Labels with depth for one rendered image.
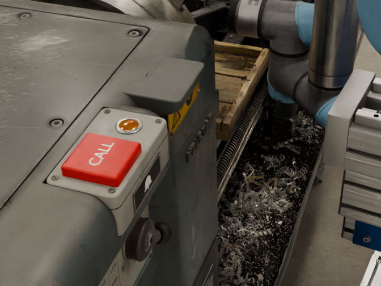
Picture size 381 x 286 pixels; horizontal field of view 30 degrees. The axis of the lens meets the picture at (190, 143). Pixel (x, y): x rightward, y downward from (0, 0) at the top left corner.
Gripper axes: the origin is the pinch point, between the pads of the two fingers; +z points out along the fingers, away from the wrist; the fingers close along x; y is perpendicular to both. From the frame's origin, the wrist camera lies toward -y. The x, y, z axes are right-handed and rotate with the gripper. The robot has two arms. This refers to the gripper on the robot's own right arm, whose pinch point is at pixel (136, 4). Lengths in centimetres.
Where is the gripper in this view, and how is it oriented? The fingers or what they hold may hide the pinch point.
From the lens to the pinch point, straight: 138.9
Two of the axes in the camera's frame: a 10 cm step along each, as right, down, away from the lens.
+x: -0.3, -8.0, -6.0
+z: -9.4, -1.9, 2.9
